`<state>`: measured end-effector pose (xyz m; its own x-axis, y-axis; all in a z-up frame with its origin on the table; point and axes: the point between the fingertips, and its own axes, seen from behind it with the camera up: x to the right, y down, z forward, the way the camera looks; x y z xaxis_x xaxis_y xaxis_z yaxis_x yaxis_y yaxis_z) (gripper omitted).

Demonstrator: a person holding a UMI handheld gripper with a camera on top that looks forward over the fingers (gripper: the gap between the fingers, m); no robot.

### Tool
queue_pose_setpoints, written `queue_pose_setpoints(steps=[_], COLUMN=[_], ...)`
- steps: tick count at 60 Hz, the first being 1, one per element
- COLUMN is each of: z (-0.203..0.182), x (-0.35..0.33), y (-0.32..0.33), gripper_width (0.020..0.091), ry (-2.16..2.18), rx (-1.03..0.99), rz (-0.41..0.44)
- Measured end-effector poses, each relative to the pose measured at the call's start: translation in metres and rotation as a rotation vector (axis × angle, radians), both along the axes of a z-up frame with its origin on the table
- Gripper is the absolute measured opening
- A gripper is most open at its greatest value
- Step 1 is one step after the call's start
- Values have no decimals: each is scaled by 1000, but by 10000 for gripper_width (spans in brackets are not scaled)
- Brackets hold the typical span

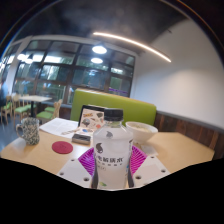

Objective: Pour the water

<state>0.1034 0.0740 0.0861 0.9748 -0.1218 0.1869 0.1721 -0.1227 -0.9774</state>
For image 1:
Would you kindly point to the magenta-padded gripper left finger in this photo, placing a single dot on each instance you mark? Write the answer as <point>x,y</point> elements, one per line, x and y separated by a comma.
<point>86,161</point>

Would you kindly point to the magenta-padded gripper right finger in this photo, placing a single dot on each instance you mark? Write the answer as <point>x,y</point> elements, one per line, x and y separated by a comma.
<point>138,160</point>

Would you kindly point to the clear water bottle black cap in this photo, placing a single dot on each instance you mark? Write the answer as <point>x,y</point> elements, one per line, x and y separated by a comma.
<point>111,156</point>

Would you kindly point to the white paper napkin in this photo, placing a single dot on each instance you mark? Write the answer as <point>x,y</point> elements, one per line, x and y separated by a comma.
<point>149,149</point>

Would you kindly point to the flat round red coaster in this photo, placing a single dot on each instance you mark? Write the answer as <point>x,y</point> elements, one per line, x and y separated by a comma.
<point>62,147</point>

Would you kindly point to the white ceramic bowl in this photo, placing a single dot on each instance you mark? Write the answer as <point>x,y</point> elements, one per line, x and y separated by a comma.
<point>143,131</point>

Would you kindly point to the black tablet with sticker cover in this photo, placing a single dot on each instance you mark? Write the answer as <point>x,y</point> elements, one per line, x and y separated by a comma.
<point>91,119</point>

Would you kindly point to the green speckled ceramic mug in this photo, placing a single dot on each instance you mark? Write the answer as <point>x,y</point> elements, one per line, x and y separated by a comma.
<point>30,131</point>

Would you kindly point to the light wooden dining table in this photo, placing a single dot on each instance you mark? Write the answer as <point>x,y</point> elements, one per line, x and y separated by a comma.
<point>33,98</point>

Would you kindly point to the wooden chairs with green seats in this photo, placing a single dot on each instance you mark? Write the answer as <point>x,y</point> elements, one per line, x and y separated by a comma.
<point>21,109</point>

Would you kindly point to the long curved ceiling light strip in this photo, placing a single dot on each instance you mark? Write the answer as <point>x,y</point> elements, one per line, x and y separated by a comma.
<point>133,42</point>

